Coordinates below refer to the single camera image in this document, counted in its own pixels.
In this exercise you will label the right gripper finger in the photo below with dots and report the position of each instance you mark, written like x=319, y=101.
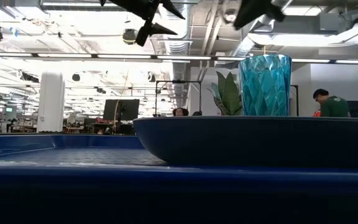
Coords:
x=253, y=11

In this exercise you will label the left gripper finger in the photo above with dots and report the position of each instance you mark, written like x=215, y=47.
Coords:
x=154, y=31
x=172, y=8

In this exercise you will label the teal faceted plastic cup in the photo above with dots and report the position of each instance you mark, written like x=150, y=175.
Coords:
x=264, y=87

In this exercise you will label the dark teal round plate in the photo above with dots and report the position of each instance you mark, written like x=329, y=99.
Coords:
x=253, y=140

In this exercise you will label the blue plastic tray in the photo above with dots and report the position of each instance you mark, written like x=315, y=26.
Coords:
x=73, y=186

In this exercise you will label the long ceiling light strip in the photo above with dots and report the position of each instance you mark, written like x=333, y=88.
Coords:
x=120, y=56

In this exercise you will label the black computer monitor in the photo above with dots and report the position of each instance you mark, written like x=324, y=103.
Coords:
x=121, y=109

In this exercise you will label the person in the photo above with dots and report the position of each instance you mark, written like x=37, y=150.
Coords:
x=316, y=114
x=180, y=112
x=332, y=105

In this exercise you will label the succulent plant in white pot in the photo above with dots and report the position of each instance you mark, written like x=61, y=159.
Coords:
x=228, y=96

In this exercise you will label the white pillar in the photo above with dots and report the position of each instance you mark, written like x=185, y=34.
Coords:
x=51, y=102

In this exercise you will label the corrugated silver air duct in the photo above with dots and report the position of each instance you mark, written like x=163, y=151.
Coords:
x=179, y=46

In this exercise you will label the black metal stand frame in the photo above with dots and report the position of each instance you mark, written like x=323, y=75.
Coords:
x=179, y=82

